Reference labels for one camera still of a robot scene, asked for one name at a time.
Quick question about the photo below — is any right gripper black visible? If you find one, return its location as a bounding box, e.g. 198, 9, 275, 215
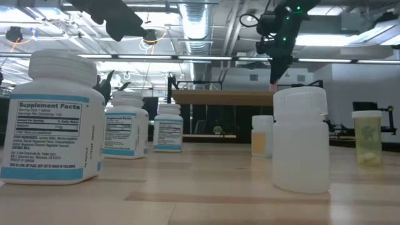
255, 6, 296, 84

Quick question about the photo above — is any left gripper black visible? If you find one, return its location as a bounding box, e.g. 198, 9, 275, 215
67, 0, 148, 43

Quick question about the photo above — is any small white yellow-label bottle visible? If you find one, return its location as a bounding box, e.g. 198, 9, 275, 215
251, 114, 275, 158

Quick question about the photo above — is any plain white plastic bottle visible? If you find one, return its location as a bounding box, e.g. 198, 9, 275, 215
271, 86, 331, 194

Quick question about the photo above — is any clear bottle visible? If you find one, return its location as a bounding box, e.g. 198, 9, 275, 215
102, 90, 150, 160

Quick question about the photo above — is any white blue-label supplement bottle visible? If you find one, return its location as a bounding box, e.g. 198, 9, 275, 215
152, 102, 184, 153
0, 49, 106, 186

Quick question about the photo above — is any yellow translucent vial white cap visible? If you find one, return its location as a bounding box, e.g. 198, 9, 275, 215
351, 110, 383, 168

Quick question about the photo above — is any black monitor on arm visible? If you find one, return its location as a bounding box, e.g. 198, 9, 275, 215
352, 101, 379, 112

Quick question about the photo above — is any wooden shelf board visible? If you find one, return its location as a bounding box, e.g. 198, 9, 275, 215
171, 89, 274, 107

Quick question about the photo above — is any black ceiling device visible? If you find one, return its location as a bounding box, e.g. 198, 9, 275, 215
142, 29, 158, 44
5, 26, 23, 43

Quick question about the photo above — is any green snake plant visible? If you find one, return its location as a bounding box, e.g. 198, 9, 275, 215
92, 69, 132, 106

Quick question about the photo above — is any long ceiling light strip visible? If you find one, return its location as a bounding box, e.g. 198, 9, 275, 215
0, 52, 400, 65

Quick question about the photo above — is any black desk monitor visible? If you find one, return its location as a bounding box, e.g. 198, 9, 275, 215
142, 96, 159, 122

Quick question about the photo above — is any black background robot workstation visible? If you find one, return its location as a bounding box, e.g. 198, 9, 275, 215
324, 120, 356, 141

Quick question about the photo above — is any black right arm cable loop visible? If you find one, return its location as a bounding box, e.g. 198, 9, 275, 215
239, 12, 261, 29

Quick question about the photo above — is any silver ceiling duct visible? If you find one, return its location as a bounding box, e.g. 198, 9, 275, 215
178, 1, 214, 56

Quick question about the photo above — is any black aluminium table frame rail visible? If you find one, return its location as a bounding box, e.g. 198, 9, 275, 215
329, 138, 400, 153

